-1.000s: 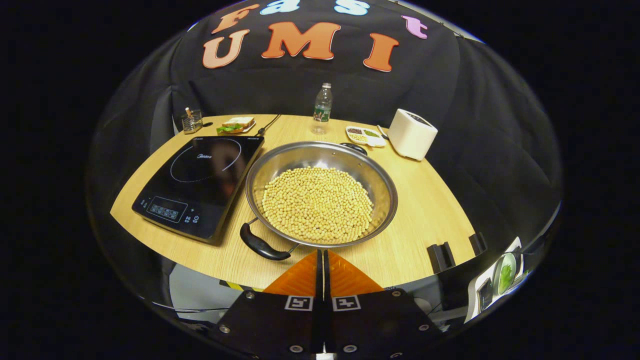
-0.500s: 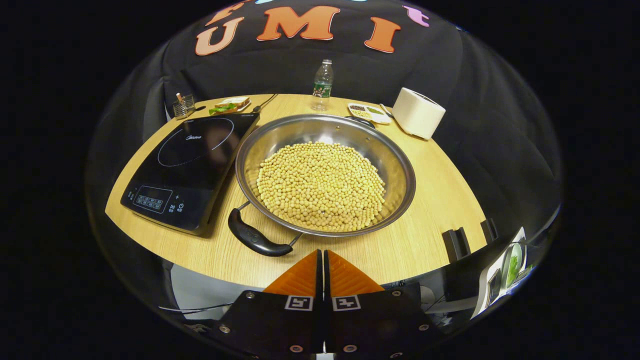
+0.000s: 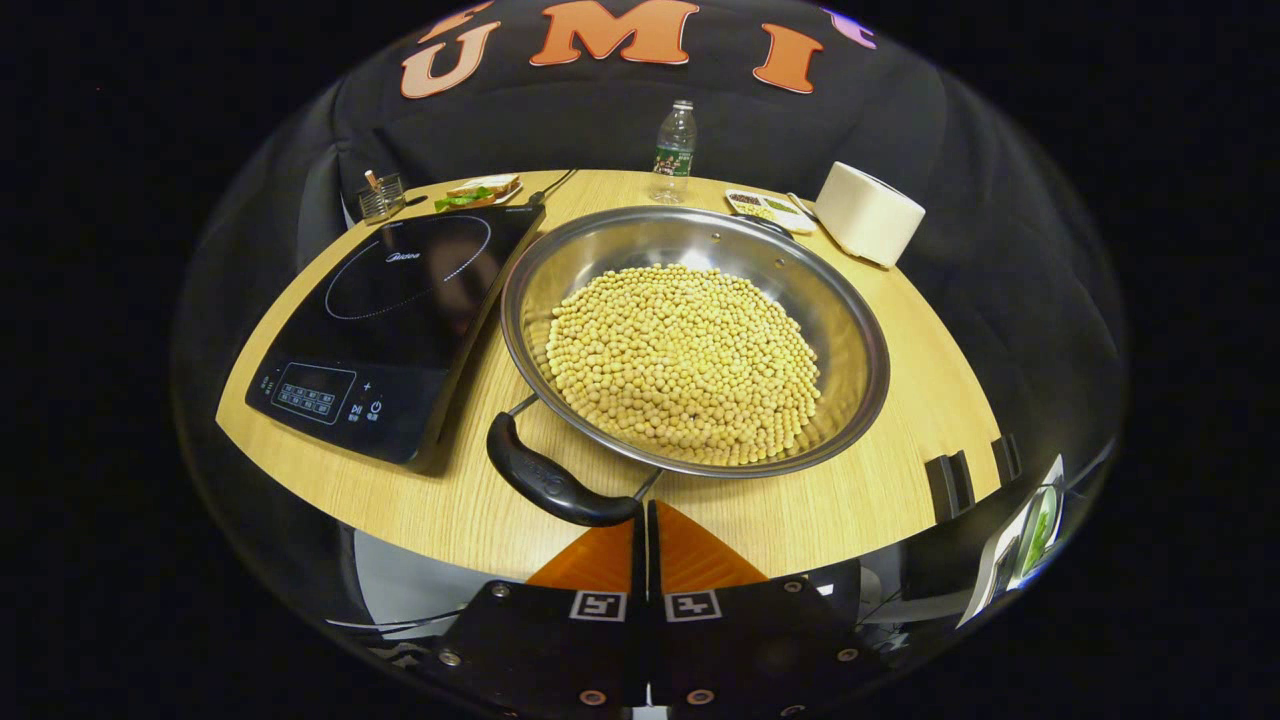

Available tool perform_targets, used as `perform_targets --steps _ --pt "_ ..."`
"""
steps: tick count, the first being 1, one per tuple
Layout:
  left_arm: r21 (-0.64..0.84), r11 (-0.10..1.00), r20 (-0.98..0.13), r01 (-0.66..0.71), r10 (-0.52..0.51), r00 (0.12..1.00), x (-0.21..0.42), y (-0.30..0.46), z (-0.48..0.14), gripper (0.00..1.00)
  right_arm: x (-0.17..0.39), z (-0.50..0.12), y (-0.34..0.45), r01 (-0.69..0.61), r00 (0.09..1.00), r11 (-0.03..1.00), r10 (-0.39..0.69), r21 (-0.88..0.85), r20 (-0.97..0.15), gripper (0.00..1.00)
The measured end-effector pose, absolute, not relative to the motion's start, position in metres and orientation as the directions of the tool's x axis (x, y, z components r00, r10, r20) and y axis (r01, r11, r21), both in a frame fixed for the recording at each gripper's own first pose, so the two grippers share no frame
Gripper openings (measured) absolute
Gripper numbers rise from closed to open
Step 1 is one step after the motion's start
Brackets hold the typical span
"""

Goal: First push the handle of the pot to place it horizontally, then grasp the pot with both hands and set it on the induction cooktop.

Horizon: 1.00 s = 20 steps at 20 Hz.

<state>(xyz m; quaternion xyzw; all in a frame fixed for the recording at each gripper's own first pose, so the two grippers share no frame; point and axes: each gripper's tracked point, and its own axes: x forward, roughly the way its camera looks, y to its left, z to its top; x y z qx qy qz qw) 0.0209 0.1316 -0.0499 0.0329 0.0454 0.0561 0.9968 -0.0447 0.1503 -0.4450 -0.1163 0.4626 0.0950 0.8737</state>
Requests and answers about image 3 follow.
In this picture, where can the sandwich on plate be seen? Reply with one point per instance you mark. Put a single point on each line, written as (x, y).
(480, 187)

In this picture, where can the white toaster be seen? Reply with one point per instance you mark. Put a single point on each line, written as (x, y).
(870, 215)

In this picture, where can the black table clamp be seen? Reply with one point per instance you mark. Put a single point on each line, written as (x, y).
(1006, 460)
(948, 487)

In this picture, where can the black backdrop cloth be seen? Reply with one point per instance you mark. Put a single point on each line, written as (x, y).
(560, 130)

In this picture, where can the steel pot with soybeans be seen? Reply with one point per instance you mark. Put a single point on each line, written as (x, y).
(680, 360)

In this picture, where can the clear plastic water bottle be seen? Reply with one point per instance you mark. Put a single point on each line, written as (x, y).
(675, 150)

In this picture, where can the black induction cooktop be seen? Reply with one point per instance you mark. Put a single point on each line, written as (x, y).
(400, 330)

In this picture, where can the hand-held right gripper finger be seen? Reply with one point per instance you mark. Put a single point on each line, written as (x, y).
(658, 610)
(638, 610)

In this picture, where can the white printed magazine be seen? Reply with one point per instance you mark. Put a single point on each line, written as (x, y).
(1035, 525)

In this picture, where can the white divided bean tray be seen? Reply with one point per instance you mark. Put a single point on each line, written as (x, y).
(760, 205)

